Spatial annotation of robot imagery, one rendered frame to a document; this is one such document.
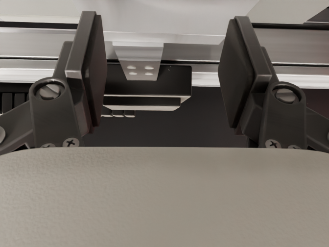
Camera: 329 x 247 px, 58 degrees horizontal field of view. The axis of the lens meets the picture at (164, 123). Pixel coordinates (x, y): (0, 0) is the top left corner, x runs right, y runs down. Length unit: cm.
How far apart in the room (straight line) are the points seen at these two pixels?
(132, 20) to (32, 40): 29
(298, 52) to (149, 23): 32
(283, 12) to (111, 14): 9
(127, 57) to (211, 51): 20
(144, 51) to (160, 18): 6
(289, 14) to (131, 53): 11
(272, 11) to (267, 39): 28
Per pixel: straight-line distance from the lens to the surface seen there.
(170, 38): 20
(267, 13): 17
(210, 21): 17
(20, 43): 45
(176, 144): 69
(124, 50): 22
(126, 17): 17
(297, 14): 18
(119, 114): 55
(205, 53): 42
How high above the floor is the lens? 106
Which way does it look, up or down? 1 degrees down
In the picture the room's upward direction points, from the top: 179 degrees counter-clockwise
